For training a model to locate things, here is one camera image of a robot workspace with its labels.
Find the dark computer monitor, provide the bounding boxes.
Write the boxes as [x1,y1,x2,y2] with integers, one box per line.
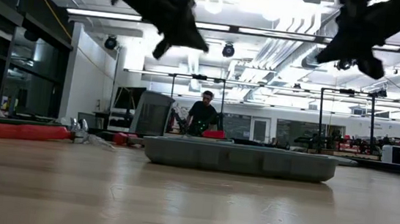
[113,84,148,113]

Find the person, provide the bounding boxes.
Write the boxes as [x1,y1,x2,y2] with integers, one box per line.
[184,88,222,139]

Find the grey office chair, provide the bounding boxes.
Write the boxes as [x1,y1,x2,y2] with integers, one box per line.
[128,89,177,138]

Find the red parts bins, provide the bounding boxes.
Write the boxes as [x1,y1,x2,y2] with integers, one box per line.
[336,134,365,154]

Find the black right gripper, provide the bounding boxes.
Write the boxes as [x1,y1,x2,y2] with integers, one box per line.
[314,0,393,81]

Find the white ceiling light strip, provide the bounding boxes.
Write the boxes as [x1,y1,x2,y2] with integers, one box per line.
[237,27,317,42]
[194,22,231,32]
[65,7,143,23]
[371,42,400,52]

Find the plain black work glove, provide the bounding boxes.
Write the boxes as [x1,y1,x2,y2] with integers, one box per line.
[232,137,292,151]

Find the black round ceiling spotlight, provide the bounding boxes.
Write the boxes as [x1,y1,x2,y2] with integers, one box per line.
[221,42,237,59]
[103,35,119,51]

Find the clear safety glasses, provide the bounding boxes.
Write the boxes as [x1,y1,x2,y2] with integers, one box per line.
[67,116,90,132]

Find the red-handled claw hammer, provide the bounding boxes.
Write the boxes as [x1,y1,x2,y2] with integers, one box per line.
[0,120,119,152]

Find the white box device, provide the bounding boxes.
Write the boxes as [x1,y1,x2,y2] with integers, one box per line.
[380,143,400,165]

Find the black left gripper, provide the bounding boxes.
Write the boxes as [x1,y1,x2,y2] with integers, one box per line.
[116,0,215,65]

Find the round white ceiling lamp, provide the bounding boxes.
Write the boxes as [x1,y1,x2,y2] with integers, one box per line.
[204,0,224,16]

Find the black ceiling camera cluster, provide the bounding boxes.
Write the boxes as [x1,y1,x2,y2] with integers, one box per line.
[336,57,358,72]

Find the grey plastic tool case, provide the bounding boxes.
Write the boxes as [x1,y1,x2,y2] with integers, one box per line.
[140,134,340,185]

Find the white door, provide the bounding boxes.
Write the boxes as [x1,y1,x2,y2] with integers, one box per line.
[250,116,272,143]

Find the yellow ceiling cable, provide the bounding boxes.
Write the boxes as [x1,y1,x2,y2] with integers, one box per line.
[15,0,76,40]

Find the red-handled screwdriver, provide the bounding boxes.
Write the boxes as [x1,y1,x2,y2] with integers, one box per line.
[0,120,73,146]

